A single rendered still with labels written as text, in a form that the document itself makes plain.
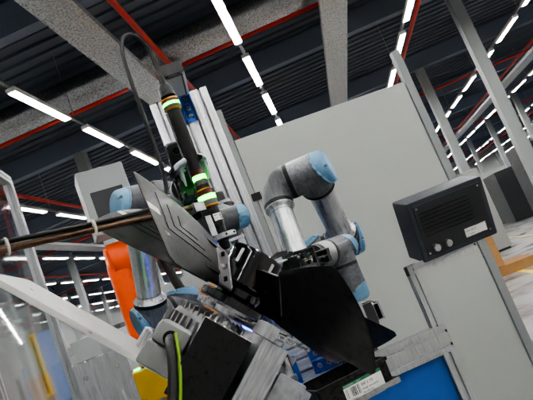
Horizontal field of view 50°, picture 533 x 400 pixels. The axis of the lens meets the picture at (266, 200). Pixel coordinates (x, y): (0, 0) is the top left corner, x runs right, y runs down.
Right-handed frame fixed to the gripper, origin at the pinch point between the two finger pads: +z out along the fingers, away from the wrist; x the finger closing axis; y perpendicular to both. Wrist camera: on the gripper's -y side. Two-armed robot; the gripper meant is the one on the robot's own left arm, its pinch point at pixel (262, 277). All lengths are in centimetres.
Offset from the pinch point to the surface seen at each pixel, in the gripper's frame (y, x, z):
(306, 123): -96, -68, -163
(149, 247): -1.6, -14.6, 28.4
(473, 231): 24, 8, -68
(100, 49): -438, -284, -279
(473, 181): 29, -7, -70
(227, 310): 14.1, 2.7, 25.7
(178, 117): 1.1, -42.6, 11.9
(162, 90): 0, -50, 13
